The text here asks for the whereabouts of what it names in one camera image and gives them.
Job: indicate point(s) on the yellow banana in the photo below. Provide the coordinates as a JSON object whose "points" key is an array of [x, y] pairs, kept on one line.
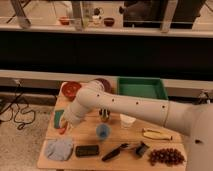
{"points": [[155, 135]]}

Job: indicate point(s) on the purple bowl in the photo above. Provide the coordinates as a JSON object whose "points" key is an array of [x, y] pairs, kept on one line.
{"points": [[106, 84]]}

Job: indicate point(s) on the black small brush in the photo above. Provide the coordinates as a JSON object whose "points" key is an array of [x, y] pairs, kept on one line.
{"points": [[141, 149]]}

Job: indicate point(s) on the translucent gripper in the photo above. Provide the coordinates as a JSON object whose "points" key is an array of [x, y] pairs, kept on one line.
{"points": [[63, 123]]}

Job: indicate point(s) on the black remote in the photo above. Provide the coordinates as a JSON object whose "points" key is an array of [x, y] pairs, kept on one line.
{"points": [[87, 150]]}

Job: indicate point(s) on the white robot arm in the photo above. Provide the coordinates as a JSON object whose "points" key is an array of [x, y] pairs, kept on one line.
{"points": [[195, 121]]}

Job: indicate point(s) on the green sponge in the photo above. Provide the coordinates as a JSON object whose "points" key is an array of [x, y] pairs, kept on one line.
{"points": [[57, 119]]}

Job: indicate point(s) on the white cup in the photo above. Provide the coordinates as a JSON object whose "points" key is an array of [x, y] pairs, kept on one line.
{"points": [[126, 121]]}

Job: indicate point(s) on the white mug on shelf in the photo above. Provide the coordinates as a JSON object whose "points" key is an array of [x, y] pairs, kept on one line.
{"points": [[96, 19]]}

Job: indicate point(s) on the blue-grey cloth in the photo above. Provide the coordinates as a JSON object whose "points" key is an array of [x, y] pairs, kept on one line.
{"points": [[59, 149]]}

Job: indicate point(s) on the blue cup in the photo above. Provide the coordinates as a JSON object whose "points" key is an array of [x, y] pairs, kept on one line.
{"points": [[102, 131]]}

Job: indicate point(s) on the black handled knife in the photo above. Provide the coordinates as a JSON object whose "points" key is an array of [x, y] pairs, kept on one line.
{"points": [[115, 152]]}

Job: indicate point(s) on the bunch of dark grapes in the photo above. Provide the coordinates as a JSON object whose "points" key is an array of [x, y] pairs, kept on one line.
{"points": [[168, 156]]}

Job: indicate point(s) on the dark red bowl on shelf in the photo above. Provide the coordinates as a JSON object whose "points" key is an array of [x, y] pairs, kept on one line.
{"points": [[109, 22]]}

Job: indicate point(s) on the green plastic tray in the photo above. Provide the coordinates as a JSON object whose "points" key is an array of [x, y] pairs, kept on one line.
{"points": [[141, 87]]}

